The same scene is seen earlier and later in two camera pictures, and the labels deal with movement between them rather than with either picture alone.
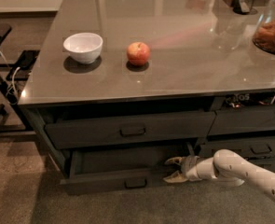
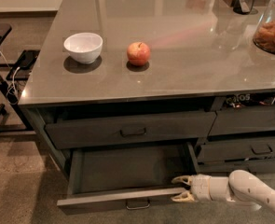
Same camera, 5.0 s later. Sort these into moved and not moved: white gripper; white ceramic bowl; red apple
Moved: white gripper
Not moved: red apple; white ceramic bowl
